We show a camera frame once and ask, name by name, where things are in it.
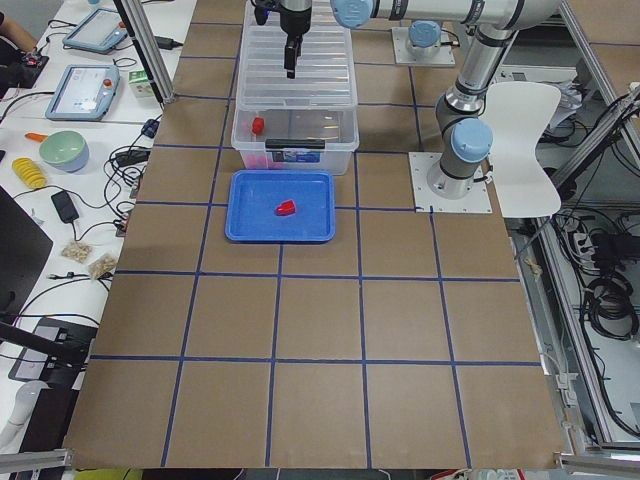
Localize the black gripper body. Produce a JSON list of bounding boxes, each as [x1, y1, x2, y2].
[[279, 0, 312, 34]]

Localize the clear plastic box lid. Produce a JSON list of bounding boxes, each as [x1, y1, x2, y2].
[[236, 1, 358, 110]]

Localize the red block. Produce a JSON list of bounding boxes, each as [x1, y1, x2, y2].
[[275, 200, 297, 216], [251, 116, 265, 135]]

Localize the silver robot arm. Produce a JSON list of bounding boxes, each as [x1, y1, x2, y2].
[[330, 0, 560, 142]]

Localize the red block in box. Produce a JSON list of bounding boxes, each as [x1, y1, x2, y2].
[[251, 116, 265, 135]]

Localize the clear plastic storage box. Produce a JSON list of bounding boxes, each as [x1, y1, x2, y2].
[[231, 94, 359, 175]]

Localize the blue plastic tray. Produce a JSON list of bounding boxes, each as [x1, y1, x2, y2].
[[225, 170, 336, 243]]

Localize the black power adapter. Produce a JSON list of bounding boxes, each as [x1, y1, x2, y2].
[[154, 36, 183, 50]]

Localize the green white carton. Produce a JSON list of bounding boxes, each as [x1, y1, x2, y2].
[[127, 70, 154, 98]]

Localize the teach pendant tablet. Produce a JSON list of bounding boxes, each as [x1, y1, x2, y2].
[[62, 8, 128, 54], [45, 65, 120, 121]]

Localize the white chair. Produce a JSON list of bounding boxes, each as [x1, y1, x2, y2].
[[481, 81, 561, 218]]

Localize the green and blue bowl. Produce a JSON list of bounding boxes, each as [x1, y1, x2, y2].
[[39, 130, 89, 173]]

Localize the toy carrot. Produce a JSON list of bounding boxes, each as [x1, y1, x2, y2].
[[25, 132, 48, 142]]

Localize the black power brick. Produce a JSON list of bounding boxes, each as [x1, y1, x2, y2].
[[51, 190, 79, 224]]

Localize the snack bag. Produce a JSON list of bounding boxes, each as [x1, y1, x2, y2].
[[88, 253, 117, 280], [61, 240, 93, 264]]

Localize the yellow toy corn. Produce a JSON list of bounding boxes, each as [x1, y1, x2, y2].
[[11, 157, 48, 190]]

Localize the black laptop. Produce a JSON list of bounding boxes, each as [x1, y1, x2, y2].
[[0, 188, 53, 324]]

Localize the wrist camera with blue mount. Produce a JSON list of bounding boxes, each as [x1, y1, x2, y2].
[[251, 0, 279, 26]]

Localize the black box latch handle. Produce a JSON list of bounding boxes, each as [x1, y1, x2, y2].
[[265, 138, 326, 150]]

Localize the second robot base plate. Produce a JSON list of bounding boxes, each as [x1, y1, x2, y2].
[[391, 27, 456, 68]]

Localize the aluminium frame post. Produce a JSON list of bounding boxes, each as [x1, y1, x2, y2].
[[113, 0, 175, 105]]

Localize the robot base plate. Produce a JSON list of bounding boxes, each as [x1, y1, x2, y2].
[[408, 152, 492, 214]]

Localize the coiled black cables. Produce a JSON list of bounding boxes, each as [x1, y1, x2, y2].
[[579, 274, 636, 341]]

